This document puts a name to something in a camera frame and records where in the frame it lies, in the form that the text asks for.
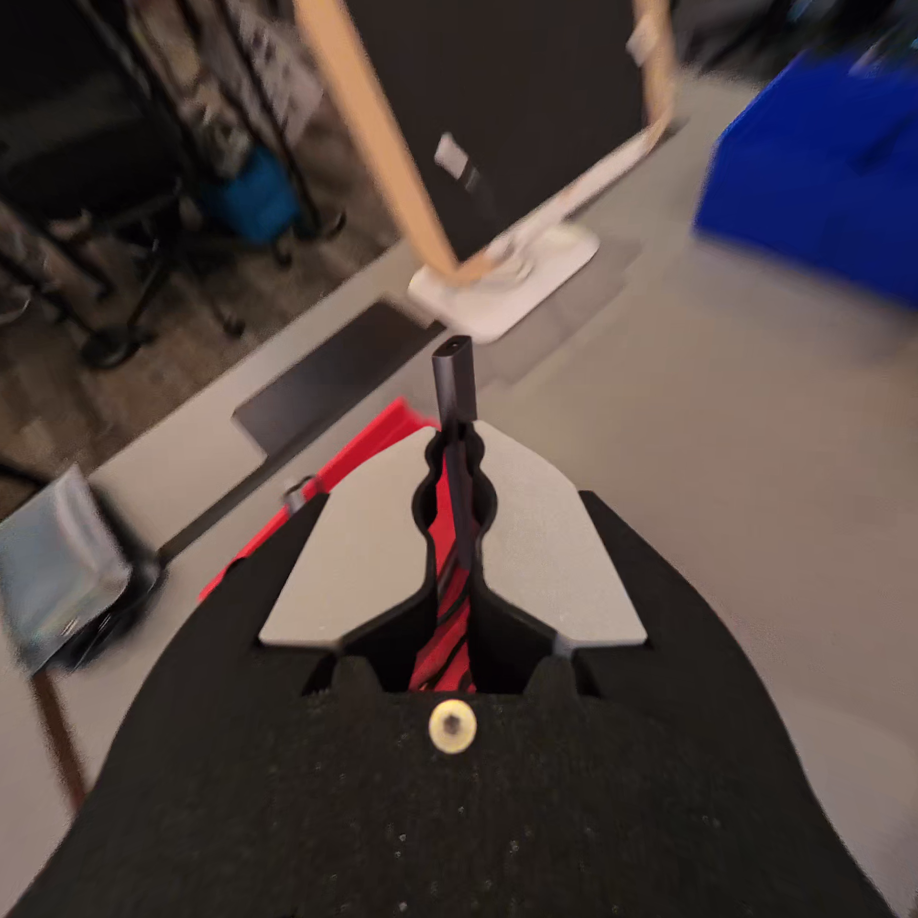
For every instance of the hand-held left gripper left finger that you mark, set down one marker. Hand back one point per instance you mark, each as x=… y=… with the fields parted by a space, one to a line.
x=358 y=566

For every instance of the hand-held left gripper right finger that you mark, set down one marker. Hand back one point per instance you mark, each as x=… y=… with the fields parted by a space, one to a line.
x=559 y=566

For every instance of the red storage bin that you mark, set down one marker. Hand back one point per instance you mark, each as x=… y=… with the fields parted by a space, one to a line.
x=373 y=430

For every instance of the blue storage bin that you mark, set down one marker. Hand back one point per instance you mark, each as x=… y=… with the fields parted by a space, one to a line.
x=810 y=165

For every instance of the grey desk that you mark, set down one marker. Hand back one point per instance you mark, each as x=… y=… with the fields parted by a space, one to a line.
x=717 y=466

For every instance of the blue bag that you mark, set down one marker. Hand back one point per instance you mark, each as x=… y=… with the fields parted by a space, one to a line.
x=251 y=193

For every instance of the wood-framed black board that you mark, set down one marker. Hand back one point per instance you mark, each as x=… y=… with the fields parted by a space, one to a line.
x=516 y=86

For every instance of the black office chair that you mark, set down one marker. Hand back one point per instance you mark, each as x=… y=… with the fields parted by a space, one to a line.
x=86 y=158

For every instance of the white printed sheet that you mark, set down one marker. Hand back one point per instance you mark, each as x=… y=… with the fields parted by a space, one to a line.
x=280 y=64

